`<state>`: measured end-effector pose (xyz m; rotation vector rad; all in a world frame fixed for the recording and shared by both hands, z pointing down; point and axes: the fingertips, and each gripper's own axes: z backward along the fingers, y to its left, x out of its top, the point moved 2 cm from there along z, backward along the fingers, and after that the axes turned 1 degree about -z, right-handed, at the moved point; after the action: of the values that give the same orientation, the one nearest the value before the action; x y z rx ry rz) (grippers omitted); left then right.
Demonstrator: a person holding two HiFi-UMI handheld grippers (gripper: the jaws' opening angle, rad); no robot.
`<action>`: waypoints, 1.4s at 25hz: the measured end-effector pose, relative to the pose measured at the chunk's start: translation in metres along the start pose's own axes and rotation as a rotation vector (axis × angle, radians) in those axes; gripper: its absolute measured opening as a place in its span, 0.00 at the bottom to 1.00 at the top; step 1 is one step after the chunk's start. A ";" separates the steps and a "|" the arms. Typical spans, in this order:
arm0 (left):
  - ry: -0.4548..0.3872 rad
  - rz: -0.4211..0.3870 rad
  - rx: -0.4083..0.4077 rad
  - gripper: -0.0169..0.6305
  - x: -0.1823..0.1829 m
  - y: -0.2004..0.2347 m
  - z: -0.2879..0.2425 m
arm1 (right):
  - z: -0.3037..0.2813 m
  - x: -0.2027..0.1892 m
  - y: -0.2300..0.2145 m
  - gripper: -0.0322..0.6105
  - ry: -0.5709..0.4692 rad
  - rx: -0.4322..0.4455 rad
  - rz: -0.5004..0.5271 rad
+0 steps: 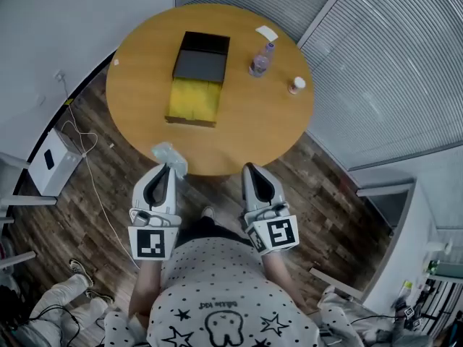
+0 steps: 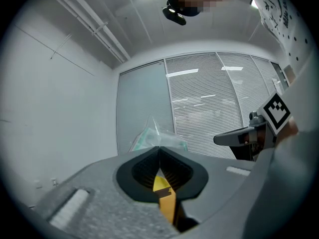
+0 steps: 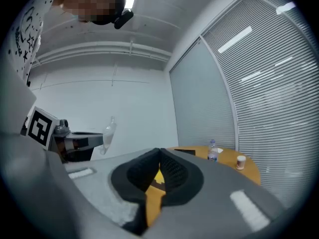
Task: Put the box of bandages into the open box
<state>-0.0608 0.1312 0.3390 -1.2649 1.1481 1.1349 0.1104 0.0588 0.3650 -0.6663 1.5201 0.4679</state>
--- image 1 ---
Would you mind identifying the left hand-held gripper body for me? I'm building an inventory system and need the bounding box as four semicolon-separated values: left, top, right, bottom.
127;207;182;262

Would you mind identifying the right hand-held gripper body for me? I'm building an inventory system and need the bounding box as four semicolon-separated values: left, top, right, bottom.
240;201;300;256

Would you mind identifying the black box with yellow tray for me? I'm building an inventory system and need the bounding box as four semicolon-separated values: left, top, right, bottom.
164;30;232;129

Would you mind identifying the person's right forearm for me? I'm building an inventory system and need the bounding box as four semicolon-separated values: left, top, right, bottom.
262;253;308;314

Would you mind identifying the person's left forearm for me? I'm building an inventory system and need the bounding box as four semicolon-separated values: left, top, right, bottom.
128;258;164;317

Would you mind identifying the white box appliance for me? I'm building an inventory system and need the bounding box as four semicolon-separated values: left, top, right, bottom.
27;127;85;197

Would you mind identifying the white dotted star-print shirt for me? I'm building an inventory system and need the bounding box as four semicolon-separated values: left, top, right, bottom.
103;236;362;347

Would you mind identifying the small white-capped jar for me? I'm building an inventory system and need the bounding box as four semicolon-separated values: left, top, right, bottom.
287;77;307;95

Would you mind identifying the white desk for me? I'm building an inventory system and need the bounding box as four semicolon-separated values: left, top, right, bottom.
309;179;463;307

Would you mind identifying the clear plastic water bottle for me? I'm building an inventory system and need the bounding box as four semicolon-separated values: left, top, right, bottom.
247;41;276;78

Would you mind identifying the white paper sheet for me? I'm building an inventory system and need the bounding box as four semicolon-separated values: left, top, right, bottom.
255;25;279;42

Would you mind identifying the white power cable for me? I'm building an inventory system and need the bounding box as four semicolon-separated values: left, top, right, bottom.
59;80;140;267

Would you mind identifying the white metal desk frame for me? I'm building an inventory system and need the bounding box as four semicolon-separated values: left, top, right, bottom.
0;152;59;270

